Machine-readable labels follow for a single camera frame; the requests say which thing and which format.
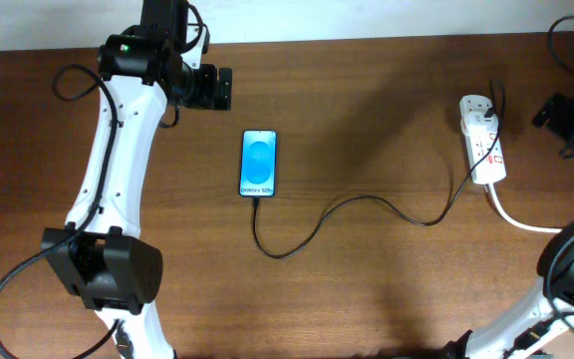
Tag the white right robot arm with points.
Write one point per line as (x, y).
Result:
(547, 309)

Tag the blue Galaxy smartphone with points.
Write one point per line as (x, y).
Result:
(258, 163)

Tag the white power strip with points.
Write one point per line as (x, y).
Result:
(484, 150)

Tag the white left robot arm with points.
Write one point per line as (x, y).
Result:
(98, 254)

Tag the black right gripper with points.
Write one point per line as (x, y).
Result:
(558, 111)

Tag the white charger plug adapter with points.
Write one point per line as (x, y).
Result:
(477, 122)

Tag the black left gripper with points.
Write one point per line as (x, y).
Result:
(206, 98)

